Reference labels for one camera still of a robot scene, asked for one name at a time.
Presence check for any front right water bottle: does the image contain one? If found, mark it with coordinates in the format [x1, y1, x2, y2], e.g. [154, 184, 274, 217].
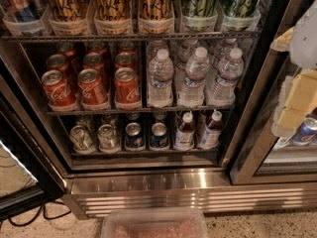
[205, 48, 244, 107]

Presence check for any iced tea bottle left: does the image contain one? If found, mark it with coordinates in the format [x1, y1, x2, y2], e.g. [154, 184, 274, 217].
[174, 112, 195, 151]

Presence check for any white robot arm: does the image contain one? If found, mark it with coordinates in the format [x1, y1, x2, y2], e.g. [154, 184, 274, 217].
[270, 0, 317, 138]

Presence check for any steel fridge base grille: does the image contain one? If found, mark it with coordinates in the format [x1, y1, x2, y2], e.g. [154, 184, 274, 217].
[62, 169, 317, 219]

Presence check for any Pepsi can behind glass door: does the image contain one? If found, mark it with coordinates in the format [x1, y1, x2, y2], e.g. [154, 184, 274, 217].
[292, 117, 317, 146]

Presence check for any orange lacroix can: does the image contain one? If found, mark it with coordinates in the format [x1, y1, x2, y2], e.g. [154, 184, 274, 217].
[49, 0, 89, 23]
[95, 0, 130, 22]
[140, 0, 171, 21]

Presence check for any clear plastic bin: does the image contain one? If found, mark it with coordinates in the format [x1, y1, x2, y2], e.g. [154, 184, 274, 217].
[100, 207, 208, 238]

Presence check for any top wire shelf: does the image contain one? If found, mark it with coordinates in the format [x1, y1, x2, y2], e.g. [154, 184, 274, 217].
[1, 31, 261, 43]

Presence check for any green soda can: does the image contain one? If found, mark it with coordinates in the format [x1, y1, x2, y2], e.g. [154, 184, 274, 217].
[98, 124, 119, 150]
[70, 125, 94, 151]

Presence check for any black power cable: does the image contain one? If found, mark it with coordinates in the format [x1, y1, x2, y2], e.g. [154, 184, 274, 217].
[6, 200, 72, 227]

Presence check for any fridge sliding glass door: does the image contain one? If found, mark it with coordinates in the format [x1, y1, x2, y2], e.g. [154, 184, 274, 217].
[229, 0, 317, 185]

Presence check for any green soda can left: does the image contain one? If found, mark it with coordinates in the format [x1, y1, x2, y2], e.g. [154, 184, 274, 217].
[70, 125, 94, 151]

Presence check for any front right Coca-Cola can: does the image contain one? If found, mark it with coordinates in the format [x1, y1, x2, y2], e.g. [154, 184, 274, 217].
[114, 67, 140, 104]

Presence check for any middle wire shelf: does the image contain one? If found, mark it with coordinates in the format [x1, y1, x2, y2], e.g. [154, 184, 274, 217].
[47, 104, 235, 116]

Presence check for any green LaCroix can left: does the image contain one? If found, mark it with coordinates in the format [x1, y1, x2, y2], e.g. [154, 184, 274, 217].
[179, 0, 220, 18]

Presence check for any front left water bottle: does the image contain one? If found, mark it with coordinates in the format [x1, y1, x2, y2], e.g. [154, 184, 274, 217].
[149, 49, 174, 108]

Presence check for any front middle Coca-Cola can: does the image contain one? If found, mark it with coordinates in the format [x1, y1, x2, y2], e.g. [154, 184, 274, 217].
[77, 68, 108, 105]

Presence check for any second row right Coca-Cola can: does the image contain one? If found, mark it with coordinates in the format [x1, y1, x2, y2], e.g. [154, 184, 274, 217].
[115, 53, 136, 69]

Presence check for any second row coca-cola can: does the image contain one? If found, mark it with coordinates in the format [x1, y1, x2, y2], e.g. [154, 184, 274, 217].
[83, 53, 109, 88]
[115, 53, 136, 69]
[46, 54, 79, 92]

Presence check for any blue red energy can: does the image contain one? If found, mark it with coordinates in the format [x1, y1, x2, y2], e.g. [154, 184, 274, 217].
[2, 0, 40, 23]

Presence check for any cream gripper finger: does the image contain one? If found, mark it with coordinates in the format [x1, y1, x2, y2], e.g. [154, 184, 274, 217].
[270, 28, 294, 52]
[271, 69, 317, 137]

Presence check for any water bottle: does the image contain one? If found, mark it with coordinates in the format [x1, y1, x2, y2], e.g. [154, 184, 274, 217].
[205, 48, 244, 107]
[149, 49, 174, 108]
[179, 47, 210, 108]

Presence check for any iced tea bottle right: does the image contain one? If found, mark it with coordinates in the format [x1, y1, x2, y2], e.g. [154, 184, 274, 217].
[197, 110, 223, 150]

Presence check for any second row left Coca-Cola can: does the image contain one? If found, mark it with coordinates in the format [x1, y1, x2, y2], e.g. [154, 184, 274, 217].
[46, 54, 79, 92]

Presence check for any Pepsi can right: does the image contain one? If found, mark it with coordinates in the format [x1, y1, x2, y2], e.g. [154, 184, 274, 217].
[150, 122, 168, 149]

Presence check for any second row middle Coca-Cola can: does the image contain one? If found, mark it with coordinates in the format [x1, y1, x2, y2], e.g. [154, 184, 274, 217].
[83, 53, 109, 88]

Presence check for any front left Coca-Cola can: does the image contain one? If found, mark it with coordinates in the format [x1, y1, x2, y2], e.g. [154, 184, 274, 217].
[42, 69, 76, 107]

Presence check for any Pepsi can left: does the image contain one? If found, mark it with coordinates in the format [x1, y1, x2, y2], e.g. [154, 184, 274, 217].
[125, 122, 144, 149]

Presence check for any green lacroix can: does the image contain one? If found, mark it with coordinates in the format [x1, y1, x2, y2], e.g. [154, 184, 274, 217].
[179, 0, 220, 18]
[221, 0, 265, 19]

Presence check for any wire shelf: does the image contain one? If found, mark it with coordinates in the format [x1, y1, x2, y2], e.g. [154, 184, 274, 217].
[1, 31, 261, 43]
[47, 104, 235, 116]

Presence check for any green soda can right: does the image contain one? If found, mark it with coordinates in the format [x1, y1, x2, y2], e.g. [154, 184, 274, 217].
[98, 124, 119, 150]

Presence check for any front middle water bottle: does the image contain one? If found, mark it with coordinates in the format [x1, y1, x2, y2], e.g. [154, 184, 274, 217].
[179, 47, 210, 108]

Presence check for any iced tea bottle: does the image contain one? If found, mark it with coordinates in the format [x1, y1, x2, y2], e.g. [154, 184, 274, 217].
[174, 112, 195, 151]
[197, 110, 223, 150]

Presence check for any green LaCroix can right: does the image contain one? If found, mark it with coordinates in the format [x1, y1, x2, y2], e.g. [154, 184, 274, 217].
[221, 0, 265, 19]

